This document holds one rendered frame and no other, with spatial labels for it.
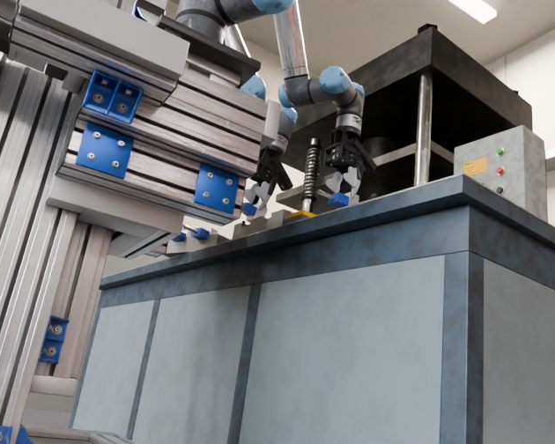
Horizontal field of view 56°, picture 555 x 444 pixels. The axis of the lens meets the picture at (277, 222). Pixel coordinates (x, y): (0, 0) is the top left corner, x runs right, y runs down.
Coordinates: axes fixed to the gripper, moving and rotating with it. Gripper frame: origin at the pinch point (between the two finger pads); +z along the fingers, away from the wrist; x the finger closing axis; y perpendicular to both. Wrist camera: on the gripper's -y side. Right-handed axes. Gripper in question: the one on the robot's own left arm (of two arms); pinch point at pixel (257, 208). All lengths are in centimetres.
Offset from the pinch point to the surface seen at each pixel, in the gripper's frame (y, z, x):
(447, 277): 1, 21, 78
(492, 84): -99, -116, -5
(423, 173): -66, -48, 0
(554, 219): -269, -128, -59
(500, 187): -78, -45, 28
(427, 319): 0, 29, 75
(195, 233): 10.4, 12.8, -14.5
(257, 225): 1.8, 7.3, 7.2
